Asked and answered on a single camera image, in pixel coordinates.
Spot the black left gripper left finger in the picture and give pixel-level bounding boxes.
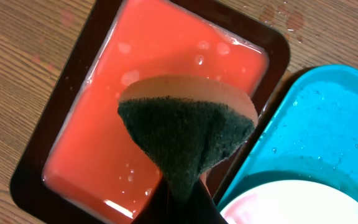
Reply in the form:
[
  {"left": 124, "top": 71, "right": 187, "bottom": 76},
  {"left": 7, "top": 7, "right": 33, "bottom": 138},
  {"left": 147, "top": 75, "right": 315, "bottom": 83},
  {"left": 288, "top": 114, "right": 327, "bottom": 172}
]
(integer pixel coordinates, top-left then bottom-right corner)
[{"left": 132, "top": 178, "right": 172, "bottom": 224}]

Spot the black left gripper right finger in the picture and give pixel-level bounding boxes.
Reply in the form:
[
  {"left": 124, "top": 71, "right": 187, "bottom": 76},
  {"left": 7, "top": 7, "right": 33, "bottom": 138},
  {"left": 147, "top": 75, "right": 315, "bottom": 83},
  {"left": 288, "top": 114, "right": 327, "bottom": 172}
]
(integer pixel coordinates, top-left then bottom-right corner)
[{"left": 191, "top": 180, "right": 227, "bottom": 224}]

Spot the green and pink sponge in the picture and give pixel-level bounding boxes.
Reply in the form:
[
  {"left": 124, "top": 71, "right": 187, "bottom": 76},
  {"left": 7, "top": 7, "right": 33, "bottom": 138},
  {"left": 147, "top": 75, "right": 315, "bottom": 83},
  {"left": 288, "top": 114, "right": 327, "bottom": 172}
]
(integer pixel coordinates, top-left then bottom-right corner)
[{"left": 117, "top": 75, "right": 258, "bottom": 203}]

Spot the white plate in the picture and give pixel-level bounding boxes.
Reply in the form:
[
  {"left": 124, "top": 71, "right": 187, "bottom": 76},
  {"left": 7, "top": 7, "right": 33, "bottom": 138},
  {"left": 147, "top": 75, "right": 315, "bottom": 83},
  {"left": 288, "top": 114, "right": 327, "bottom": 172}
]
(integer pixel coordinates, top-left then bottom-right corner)
[{"left": 221, "top": 180, "right": 358, "bottom": 224}]

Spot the dark tray with red liquid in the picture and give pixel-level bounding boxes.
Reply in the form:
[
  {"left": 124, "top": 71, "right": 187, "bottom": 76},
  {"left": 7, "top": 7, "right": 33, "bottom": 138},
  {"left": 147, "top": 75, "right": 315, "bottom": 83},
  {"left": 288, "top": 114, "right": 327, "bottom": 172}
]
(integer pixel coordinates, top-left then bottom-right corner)
[{"left": 9, "top": 1, "right": 290, "bottom": 223}]

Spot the teal plastic tray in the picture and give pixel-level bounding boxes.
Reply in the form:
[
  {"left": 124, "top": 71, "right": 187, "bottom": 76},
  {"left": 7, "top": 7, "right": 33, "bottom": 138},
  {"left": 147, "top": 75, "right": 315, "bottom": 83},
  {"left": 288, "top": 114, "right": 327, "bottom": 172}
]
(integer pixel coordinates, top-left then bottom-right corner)
[{"left": 217, "top": 65, "right": 358, "bottom": 209}]

